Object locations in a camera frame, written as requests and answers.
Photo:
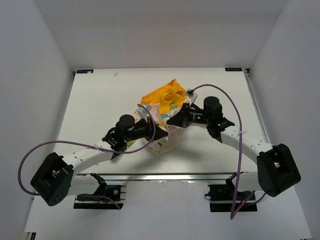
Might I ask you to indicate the blue right corner label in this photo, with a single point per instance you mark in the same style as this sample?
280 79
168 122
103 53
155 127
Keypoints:
233 69

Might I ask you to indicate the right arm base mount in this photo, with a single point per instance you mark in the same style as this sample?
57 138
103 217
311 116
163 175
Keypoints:
220 200

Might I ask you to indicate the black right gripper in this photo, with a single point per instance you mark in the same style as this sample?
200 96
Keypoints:
182 119

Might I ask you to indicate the blue corner label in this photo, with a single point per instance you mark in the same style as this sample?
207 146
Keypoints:
84 71
233 69

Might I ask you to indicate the aluminium right side rail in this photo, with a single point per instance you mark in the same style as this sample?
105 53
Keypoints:
257 120

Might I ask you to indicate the aluminium front table rail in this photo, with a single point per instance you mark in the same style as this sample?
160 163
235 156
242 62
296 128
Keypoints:
160 177

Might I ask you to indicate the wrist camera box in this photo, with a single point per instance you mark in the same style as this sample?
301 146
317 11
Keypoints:
191 96
144 112

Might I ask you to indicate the blue left corner label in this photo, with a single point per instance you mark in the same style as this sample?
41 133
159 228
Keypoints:
84 71

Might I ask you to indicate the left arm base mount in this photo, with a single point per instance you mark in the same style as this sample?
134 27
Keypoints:
106 197

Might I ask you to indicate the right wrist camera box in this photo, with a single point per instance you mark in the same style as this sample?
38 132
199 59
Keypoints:
191 96

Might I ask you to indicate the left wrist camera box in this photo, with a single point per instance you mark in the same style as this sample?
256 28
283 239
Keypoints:
144 112

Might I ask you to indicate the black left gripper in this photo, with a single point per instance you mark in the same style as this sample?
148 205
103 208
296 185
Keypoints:
149 127

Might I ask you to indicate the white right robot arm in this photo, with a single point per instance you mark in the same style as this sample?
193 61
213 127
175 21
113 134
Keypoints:
276 168

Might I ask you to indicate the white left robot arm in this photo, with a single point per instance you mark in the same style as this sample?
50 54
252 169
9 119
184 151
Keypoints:
107 149

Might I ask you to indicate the cream dinosaur print baby jacket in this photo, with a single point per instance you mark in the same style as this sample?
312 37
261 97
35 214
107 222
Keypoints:
163 104

